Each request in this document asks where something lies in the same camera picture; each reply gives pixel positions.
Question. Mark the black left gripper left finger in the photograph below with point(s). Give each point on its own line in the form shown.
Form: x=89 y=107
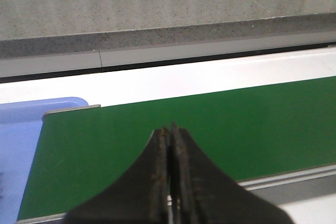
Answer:
x=139 y=195

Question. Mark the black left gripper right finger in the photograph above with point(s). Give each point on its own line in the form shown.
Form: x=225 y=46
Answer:
x=203 y=193

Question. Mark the green conveyor belt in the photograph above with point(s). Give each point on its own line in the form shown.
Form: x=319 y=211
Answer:
x=248 y=133

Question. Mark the blue plastic bin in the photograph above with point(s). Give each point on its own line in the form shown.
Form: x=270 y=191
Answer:
x=21 y=123

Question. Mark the grey stone countertop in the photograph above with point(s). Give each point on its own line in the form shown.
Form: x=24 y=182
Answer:
x=42 y=27

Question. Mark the white rear conveyor rail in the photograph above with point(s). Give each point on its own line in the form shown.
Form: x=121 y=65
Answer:
x=129 y=86

